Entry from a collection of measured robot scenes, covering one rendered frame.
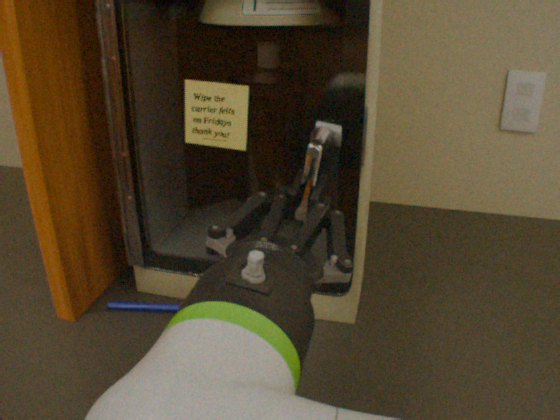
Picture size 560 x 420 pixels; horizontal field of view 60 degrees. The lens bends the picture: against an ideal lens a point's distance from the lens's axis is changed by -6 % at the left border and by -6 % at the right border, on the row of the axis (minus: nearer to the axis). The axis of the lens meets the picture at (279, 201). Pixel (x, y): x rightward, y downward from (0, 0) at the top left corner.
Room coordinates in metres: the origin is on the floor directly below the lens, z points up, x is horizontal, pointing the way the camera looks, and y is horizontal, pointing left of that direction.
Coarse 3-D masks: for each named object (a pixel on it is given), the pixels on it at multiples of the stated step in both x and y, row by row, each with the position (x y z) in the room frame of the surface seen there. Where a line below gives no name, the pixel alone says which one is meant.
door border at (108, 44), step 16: (96, 0) 0.60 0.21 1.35; (112, 0) 0.60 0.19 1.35; (112, 16) 0.60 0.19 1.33; (112, 32) 0.60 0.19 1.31; (112, 48) 0.60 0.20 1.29; (112, 64) 0.60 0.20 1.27; (112, 80) 0.60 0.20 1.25; (112, 96) 0.60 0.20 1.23; (112, 112) 0.60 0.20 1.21; (112, 128) 0.60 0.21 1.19; (128, 144) 0.60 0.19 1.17; (128, 160) 0.60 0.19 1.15; (128, 176) 0.60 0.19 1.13; (128, 192) 0.60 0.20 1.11; (128, 208) 0.60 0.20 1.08; (128, 224) 0.60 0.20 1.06; (128, 240) 0.60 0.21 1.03
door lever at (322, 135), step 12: (312, 132) 0.54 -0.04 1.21; (324, 132) 0.54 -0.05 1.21; (312, 144) 0.50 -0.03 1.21; (324, 144) 0.54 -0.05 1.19; (312, 156) 0.49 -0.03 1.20; (312, 168) 0.49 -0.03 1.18; (312, 180) 0.49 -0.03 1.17; (300, 192) 0.50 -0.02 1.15; (312, 192) 0.49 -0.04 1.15; (300, 204) 0.50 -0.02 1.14; (300, 216) 0.50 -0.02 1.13
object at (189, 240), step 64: (128, 0) 0.59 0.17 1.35; (192, 0) 0.58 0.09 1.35; (256, 0) 0.56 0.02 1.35; (320, 0) 0.54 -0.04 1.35; (128, 64) 0.60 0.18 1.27; (192, 64) 0.58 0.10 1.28; (256, 64) 0.56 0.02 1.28; (320, 64) 0.54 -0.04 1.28; (128, 128) 0.60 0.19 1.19; (256, 128) 0.56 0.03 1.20; (192, 192) 0.58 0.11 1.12; (256, 192) 0.56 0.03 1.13; (192, 256) 0.58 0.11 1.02; (320, 256) 0.54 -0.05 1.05
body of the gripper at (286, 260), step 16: (240, 240) 0.38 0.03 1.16; (288, 240) 0.39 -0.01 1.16; (240, 256) 0.32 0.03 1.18; (272, 256) 0.32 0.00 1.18; (288, 256) 0.33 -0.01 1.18; (304, 256) 0.37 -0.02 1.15; (288, 272) 0.31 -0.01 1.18; (304, 272) 0.32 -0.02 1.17; (320, 272) 0.35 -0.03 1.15; (304, 288) 0.31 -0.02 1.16
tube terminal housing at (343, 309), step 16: (368, 48) 0.54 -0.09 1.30; (368, 64) 0.54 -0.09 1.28; (368, 80) 0.54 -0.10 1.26; (368, 96) 0.54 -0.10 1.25; (368, 112) 0.54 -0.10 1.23; (368, 128) 0.54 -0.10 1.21; (368, 144) 0.54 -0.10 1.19; (368, 160) 0.54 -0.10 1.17; (368, 176) 0.57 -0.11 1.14; (368, 192) 0.60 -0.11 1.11; (368, 208) 0.64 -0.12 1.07; (144, 272) 0.61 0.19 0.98; (160, 272) 0.61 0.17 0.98; (144, 288) 0.61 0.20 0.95; (160, 288) 0.61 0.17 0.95; (176, 288) 0.60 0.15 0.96; (352, 288) 0.54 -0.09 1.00; (320, 304) 0.55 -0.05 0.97; (336, 304) 0.55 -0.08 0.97; (352, 304) 0.54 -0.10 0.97; (336, 320) 0.55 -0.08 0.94; (352, 320) 0.54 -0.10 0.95
